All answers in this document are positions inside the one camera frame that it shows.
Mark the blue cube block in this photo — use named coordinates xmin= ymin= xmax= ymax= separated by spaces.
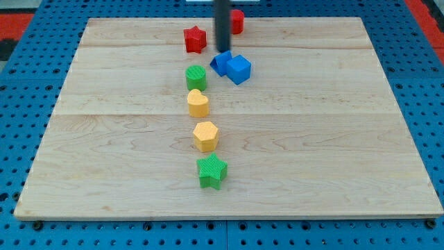
xmin=227 ymin=55 xmax=251 ymax=85

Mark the blue triangle block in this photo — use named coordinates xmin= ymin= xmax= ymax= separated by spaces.
xmin=210 ymin=50 xmax=232 ymax=76

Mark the green star block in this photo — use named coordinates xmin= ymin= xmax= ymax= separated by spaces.
xmin=196 ymin=153 xmax=228 ymax=190

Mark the red star block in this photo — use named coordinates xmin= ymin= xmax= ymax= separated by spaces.
xmin=183 ymin=26 xmax=207 ymax=53

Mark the yellow hexagon block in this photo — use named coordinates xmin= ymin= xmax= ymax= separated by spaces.
xmin=193 ymin=122 xmax=219 ymax=152

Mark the yellow heart block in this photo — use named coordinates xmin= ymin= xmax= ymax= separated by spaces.
xmin=187 ymin=89 xmax=210 ymax=117

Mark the green cylinder block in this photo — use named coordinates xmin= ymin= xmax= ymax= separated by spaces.
xmin=185 ymin=65 xmax=207 ymax=91

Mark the wooden board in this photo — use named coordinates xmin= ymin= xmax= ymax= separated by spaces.
xmin=14 ymin=17 xmax=443 ymax=221

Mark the red cylinder block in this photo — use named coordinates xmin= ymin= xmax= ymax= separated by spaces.
xmin=230 ymin=9 xmax=245 ymax=35

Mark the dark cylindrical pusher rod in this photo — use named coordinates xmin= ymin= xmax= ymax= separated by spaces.
xmin=214 ymin=0 xmax=231 ymax=53

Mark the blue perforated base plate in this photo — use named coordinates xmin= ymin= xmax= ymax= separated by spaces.
xmin=1 ymin=0 xmax=443 ymax=249

